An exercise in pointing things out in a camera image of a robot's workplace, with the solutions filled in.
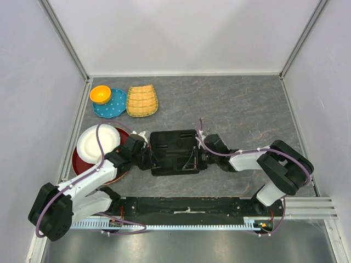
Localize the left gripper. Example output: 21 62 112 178
131 144 161 170

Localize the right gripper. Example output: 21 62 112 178
183 146 218 170

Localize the black zip tool case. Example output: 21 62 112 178
149 129 200 176

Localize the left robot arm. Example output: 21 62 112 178
28 131 152 241

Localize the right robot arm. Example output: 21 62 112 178
181 134 314 216

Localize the woven bamboo basket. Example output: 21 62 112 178
126 84 158 118

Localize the white paper plate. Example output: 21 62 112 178
76 124 121 164

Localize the blue dotted plate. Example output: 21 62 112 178
92 89 127 119

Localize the red round tray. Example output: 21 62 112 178
72 127 129 175

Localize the orange bowl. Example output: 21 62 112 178
89 85 112 105

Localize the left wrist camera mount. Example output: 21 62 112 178
132 130 151 143

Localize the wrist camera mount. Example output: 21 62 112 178
199 128 212 139
132 130 151 143

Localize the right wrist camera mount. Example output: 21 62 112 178
199 128 212 139

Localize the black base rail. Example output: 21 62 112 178
106 197 283 226

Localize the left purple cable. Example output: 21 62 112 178
35 122 138 238

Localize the white cable duct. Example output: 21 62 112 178
71 216 260 231

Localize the left aluminium frame post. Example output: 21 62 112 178
38 0 89 83

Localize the aluminium frame post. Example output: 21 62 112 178
279 0 329 80
38 0 89 83

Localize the right aluminium frame post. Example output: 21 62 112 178
279 0 329 80

